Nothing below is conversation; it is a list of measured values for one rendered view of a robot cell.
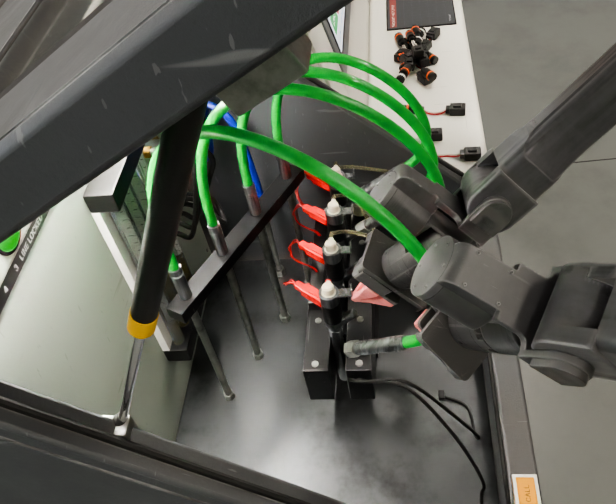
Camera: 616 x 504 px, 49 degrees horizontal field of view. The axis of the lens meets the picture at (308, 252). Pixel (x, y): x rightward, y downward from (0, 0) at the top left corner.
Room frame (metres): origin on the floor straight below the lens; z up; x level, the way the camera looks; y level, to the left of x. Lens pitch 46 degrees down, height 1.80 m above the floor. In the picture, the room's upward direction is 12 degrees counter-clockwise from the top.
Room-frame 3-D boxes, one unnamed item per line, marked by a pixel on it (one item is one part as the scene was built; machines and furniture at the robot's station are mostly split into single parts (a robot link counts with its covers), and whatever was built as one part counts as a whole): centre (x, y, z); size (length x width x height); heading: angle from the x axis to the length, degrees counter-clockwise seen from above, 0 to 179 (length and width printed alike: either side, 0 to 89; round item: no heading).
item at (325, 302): (0.59, -0.03, 0.99); 0.05 x 0.03 x 0.21; 77
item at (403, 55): (1.28, -0.32, 1.01); 0.23 x 0.11 x 0.06; 167
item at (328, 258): (0.67, -0.04, 0.99); 0.05 x 0.03 x 0.21; 77
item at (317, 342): (0.71, -0.04, 0.91); 0.34 x 0.10 x 0.15; 167
